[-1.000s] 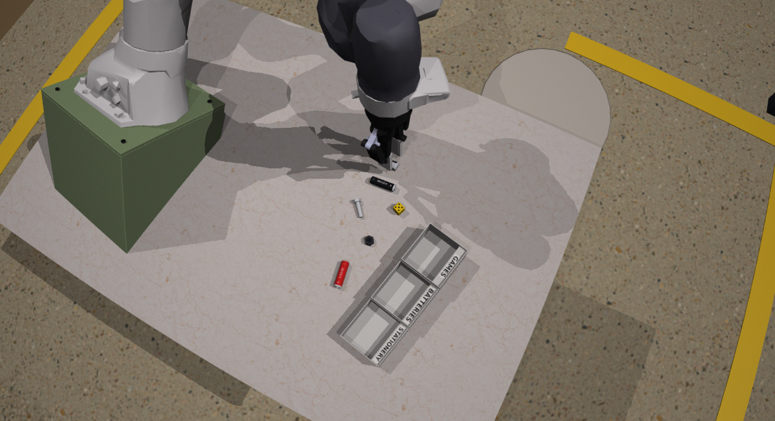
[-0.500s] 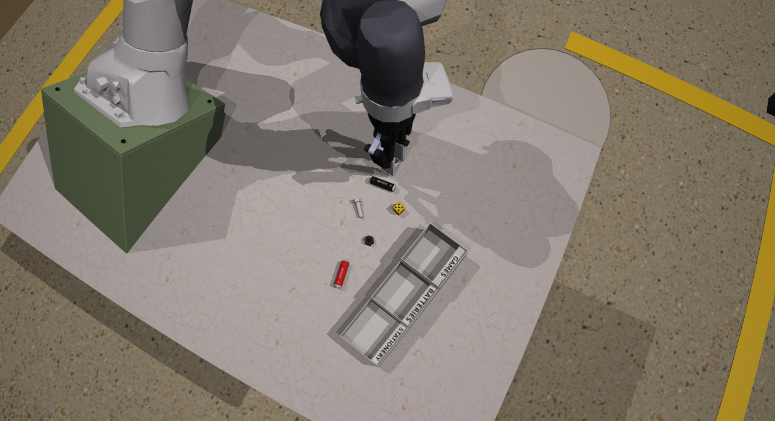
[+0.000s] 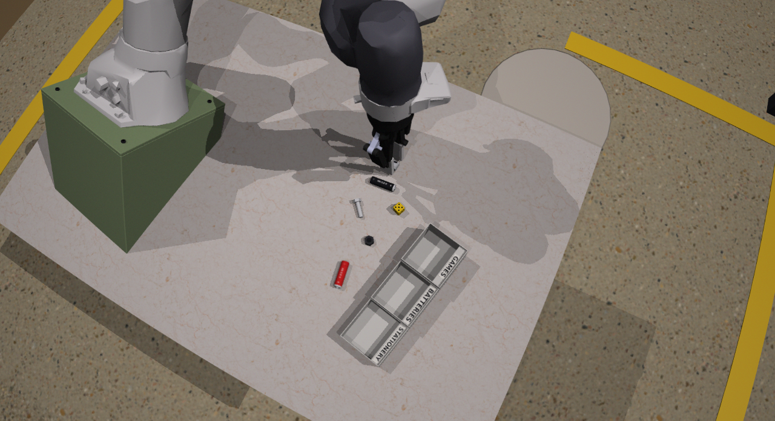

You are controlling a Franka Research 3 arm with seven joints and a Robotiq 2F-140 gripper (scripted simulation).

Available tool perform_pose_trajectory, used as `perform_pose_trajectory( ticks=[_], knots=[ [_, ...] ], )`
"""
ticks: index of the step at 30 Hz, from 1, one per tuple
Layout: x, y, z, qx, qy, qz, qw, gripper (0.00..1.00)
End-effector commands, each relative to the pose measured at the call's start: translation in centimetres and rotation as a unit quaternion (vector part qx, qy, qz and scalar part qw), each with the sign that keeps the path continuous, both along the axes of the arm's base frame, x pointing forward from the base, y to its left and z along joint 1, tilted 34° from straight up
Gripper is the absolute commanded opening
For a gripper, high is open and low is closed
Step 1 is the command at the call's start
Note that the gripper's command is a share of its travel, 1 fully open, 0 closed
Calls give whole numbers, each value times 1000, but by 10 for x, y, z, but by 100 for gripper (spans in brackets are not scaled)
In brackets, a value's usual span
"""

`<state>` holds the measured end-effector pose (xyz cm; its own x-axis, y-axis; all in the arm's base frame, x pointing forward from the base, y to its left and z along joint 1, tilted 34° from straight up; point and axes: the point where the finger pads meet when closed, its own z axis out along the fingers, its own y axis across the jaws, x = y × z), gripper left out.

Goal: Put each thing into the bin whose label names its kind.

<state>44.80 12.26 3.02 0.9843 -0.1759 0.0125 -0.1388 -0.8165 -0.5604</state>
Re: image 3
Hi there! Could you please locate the black aa battery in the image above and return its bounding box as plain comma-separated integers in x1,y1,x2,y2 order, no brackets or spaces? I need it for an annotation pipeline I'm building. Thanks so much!
370,176,396,192

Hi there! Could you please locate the red aa battery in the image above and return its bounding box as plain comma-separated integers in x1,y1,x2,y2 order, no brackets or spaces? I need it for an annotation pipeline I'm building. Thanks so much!
334,261,349,288

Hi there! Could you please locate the grey metal bolt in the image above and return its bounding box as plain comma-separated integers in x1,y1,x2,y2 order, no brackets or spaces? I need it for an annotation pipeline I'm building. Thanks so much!
353,198,363,218

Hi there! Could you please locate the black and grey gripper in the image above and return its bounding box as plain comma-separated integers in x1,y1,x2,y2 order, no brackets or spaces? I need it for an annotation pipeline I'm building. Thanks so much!
363,113,414,175

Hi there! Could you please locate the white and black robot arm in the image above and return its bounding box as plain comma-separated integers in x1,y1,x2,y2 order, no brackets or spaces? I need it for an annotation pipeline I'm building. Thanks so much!
74,0,451,128

